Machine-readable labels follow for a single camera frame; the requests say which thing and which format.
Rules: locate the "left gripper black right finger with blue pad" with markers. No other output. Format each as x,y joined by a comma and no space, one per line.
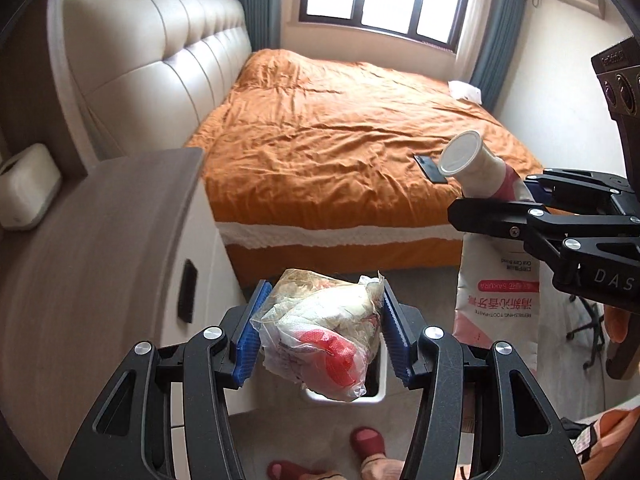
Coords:
516,432

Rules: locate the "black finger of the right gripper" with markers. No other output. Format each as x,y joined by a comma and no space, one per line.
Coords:
542,237
581,192

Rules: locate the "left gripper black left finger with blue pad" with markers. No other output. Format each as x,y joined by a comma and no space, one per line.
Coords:
127,432

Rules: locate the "red white carton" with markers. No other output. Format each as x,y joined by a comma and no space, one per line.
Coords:
498,283

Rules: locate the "colourful food wrapper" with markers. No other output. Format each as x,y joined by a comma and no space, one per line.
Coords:
274,322

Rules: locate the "white trash bin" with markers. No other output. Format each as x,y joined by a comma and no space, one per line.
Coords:
372,384

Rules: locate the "black chair base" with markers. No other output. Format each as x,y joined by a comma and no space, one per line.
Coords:
595,325

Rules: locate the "black phone on bed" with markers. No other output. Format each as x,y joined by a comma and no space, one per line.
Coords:
430,169

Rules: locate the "right red slipper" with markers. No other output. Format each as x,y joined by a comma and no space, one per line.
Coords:
367,442

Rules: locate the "red slipper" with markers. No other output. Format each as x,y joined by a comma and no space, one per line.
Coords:
367,442
285,470

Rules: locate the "white pillow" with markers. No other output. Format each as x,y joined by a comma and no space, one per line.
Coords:
463,91

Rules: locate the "right teal curtain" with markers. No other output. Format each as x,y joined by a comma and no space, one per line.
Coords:
497,50

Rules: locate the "left red slipper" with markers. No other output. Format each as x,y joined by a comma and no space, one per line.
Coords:
285,470

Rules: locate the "white nightstand with drawers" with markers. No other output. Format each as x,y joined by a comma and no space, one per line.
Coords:
89,282

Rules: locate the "orange bed cover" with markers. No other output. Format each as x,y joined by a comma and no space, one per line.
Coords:
312,165

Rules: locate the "cream tissue box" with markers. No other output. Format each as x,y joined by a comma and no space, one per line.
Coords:
30,181

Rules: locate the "cream padded headboard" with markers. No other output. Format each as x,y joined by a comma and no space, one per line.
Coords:
147,73

